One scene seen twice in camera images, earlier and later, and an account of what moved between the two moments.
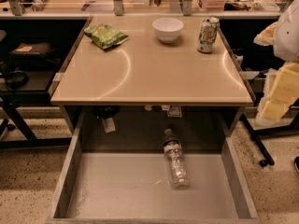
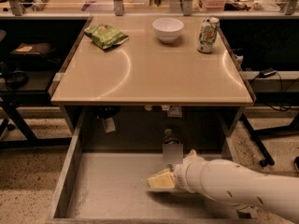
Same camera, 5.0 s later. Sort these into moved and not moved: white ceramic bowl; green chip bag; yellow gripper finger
Moved: yellow gripper finger
Not moved: green chip bag; white ceramic bowl
